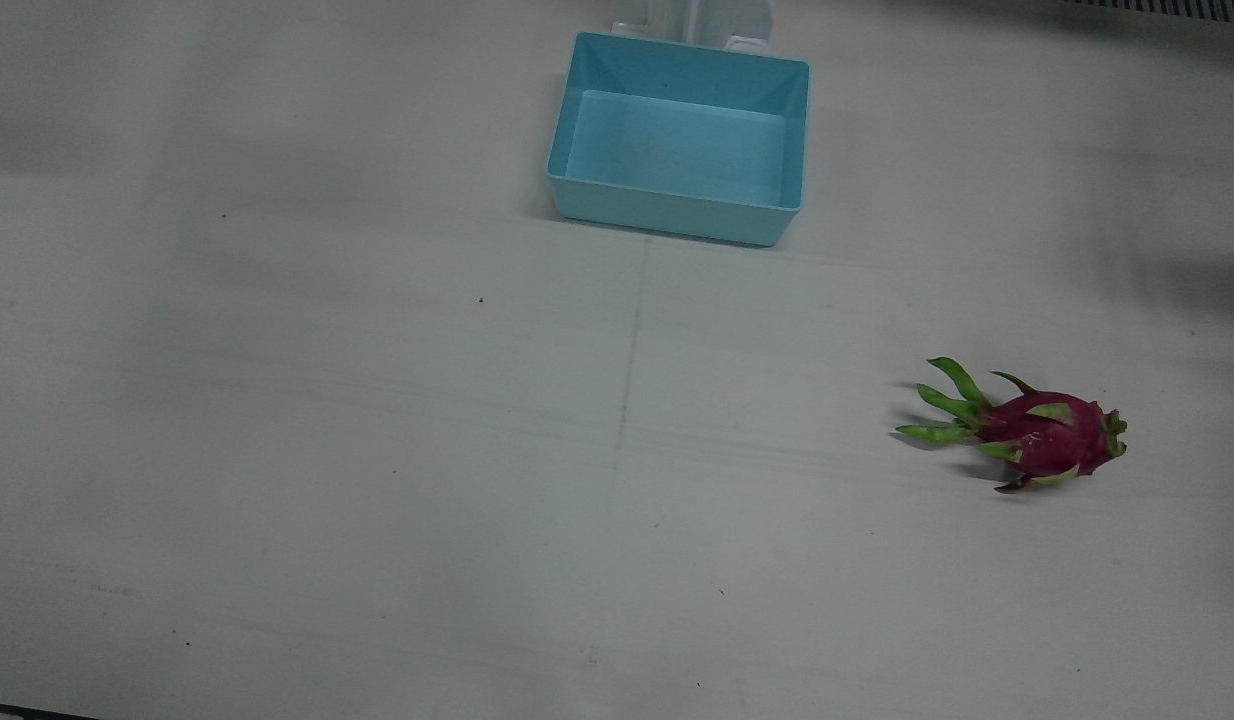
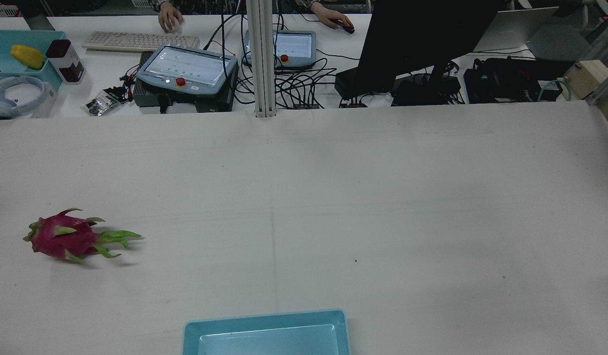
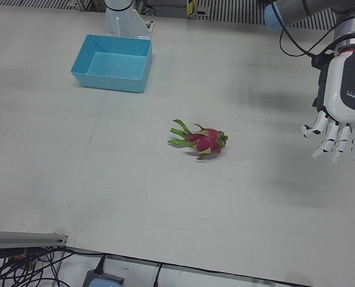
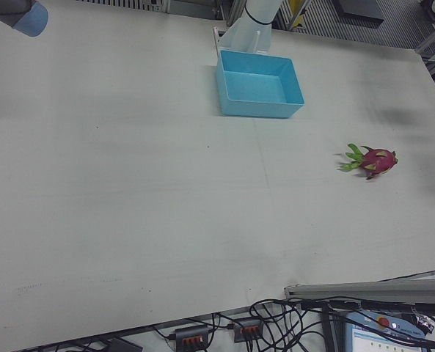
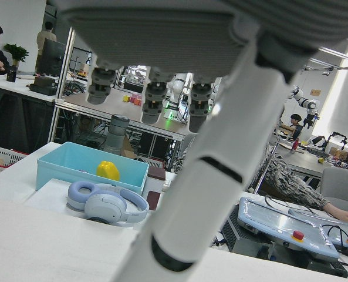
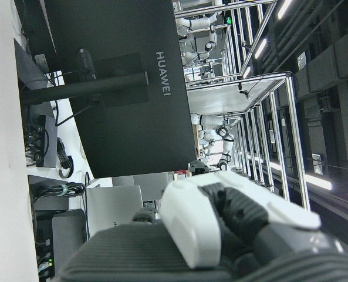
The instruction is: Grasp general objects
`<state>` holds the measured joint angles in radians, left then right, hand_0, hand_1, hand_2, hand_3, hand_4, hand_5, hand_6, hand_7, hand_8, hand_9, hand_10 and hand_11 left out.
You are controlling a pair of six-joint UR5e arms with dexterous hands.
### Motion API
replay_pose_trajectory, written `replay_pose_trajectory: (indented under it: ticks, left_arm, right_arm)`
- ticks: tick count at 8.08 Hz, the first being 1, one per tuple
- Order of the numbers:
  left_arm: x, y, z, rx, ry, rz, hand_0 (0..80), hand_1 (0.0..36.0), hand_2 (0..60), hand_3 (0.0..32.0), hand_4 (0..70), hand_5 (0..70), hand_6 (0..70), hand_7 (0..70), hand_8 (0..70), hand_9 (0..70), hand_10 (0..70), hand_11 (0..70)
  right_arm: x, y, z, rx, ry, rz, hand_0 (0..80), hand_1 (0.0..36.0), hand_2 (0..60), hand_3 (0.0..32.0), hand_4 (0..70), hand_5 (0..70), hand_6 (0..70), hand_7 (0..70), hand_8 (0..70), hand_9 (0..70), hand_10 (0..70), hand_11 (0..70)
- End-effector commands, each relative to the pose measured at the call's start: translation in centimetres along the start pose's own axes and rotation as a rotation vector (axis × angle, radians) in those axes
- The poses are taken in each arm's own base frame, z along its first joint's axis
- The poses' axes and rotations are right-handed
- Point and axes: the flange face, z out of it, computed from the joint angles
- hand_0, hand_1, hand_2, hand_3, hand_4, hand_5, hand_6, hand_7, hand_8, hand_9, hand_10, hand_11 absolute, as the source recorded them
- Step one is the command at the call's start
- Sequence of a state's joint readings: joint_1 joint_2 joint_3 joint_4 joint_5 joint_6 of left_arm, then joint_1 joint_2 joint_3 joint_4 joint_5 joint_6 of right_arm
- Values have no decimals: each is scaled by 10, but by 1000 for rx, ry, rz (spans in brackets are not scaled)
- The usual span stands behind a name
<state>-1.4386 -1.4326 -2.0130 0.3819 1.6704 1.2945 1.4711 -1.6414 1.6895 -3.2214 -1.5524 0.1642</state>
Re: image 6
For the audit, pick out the long ceiling light strip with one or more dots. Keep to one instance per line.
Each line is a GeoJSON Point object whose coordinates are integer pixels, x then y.
{"type": "Point", "coordinates": [260, 47]}
{"type": "Point", "coordinates": [319, 180]}
{"type": "Point", "coordinates": [283, 8]}

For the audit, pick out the aluminium frame cell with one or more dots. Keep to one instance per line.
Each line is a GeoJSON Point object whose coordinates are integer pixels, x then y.
{"type": "Point", "coordinates": [291, 117]}

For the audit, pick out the silver laptop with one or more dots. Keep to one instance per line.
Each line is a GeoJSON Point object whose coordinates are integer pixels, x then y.
{"type": "Point", "coordinates": [112, 205]}

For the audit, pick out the white humanoid robot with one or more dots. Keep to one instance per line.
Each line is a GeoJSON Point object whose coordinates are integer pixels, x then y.
{"type": "Point", "coordinates": [200, 23]}
{"type": "Point", "coordinates": [212, 120]}

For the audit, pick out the black docking hub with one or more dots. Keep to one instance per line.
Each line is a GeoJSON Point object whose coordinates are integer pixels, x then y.
{"type": "Point", "coordinates": [49, 141]}

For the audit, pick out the black adapter dongle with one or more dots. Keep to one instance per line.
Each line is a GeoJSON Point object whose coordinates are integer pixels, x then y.
{"type": "Point", "coordinates": [85, 61]}

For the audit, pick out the dark grey computer box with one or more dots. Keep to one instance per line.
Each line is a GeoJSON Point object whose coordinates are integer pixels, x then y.
{"type": "Point", "coordinates": [68, 232]}

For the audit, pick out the right white grey robot hand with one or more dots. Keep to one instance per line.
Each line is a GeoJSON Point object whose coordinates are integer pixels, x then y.
{"type": "Point", "coordinates": [191, 223]}

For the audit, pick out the grey monitor base plate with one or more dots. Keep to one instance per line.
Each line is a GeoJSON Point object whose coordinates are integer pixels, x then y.
{"type": "Point", "coordinates": [30, 70]}

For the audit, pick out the small black hanging camera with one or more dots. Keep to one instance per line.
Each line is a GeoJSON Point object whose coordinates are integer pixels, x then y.
{"type": "Point", "coordinates": [244, 92]}

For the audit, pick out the black Huawei monitor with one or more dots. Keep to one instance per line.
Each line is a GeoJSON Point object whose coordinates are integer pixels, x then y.
{"type": "Point", "coordinates": [126, 132]}

